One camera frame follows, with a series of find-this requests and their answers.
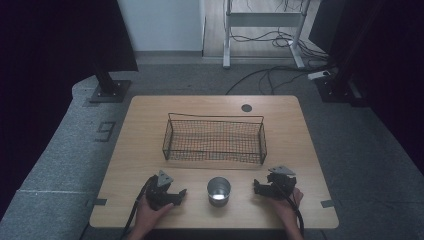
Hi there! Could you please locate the dark curtain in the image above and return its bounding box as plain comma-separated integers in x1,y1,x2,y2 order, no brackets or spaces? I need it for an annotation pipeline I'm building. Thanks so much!
0,0,140,222
308,0,424,176

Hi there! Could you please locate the black wire mesh basket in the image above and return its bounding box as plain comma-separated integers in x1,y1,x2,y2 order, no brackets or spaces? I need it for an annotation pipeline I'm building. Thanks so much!
162,112,268,165

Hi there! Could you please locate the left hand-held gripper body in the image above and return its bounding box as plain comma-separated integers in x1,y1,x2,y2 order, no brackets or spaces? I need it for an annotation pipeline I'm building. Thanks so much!
145,169,183,211

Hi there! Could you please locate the right hand-held gripper cable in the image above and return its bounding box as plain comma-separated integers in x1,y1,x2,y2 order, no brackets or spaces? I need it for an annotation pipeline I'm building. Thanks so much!
273,181,306,238

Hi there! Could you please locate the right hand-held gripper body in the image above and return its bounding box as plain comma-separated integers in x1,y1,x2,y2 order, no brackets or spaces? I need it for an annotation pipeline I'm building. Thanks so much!
262,165,298,201

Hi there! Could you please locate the hand-held gripper cable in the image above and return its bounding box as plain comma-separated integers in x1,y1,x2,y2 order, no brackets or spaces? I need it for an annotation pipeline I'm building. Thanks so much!
273,181,306,238
120,175,158,240

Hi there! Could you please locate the white power strip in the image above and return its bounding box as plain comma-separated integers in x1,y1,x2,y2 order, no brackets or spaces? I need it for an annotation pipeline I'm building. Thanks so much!
306,69,332,81

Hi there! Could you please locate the long black floor cable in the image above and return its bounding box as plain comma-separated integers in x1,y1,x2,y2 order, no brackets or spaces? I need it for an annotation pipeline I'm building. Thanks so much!
225,64,332,96

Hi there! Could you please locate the person's right hand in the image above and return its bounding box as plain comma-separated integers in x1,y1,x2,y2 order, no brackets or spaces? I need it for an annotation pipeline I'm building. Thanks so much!
266,187,305,228

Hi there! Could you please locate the person's left hand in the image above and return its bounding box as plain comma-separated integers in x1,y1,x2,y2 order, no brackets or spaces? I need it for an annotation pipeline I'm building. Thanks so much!
134,195,175,232

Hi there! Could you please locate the left hand-held gripper cable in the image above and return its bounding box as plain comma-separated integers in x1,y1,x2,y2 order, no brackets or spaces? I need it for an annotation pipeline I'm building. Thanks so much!
120,175,158,240

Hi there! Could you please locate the metal cup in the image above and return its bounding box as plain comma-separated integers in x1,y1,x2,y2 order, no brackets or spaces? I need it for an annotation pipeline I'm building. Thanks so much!
206,176,232,208

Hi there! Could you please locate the black stand with base plate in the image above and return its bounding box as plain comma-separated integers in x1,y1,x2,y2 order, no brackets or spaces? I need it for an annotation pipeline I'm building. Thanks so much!
88,58,133,104
314,66,368,108

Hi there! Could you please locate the tangle of black floor cables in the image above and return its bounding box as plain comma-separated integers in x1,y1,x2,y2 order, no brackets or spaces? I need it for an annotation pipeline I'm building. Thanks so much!
229,29,331,62

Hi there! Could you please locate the white desk frame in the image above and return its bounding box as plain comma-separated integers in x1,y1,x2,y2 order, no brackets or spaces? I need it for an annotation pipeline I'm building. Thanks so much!
222,0,313,70

